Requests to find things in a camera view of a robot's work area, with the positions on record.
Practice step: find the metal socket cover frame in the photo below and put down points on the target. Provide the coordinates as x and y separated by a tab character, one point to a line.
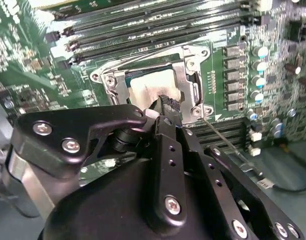
181	75

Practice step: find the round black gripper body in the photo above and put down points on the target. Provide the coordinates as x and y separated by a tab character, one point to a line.
105	207

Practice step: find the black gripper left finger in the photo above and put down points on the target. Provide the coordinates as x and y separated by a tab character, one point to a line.
55	130

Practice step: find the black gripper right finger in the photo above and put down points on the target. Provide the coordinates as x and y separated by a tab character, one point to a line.
218	180

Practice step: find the silver-topped CPU plate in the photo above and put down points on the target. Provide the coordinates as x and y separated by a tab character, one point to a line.
150	85

